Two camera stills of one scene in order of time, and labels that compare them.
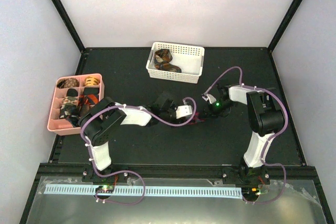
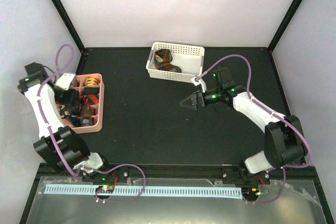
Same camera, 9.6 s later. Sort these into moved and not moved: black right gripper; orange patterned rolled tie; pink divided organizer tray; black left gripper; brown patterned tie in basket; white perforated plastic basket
Moved: black left gripper; black right gripper
Not moved: orange patterned rolled tie; white perforated plastic basket; pink divided organizer tray; brown patterned tie in basket
